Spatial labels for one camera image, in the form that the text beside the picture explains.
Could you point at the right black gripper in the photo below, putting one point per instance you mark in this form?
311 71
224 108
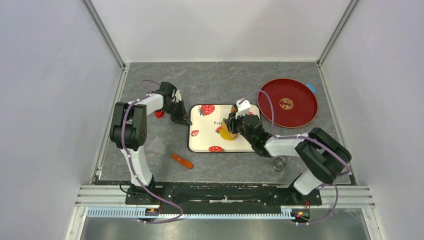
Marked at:
232 122

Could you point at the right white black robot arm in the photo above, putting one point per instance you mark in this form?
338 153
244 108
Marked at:
325 158

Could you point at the round red plate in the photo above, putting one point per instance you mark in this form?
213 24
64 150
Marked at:
288 103

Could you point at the yellow dough piece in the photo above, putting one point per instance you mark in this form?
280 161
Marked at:
226 135

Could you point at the small red cap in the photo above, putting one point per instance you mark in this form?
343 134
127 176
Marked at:
159 114

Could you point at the wooden dough roller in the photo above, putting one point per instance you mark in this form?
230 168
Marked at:
231 122

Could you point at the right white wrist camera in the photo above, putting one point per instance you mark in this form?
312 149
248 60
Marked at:
243 107

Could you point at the orange handled metal scraper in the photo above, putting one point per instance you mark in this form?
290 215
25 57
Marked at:
159 147

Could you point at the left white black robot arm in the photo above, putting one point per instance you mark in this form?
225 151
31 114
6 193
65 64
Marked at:
128 130

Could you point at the small blue plastic piece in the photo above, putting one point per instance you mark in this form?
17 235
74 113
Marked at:
311 88

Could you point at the white strawberry print tray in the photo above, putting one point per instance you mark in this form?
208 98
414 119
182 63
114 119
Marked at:
204 133

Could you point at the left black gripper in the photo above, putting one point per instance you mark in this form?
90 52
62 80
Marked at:
182 118

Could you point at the aluminium frame rail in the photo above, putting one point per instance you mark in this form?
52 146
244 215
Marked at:
110 202

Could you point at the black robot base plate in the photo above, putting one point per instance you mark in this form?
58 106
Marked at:
208 198

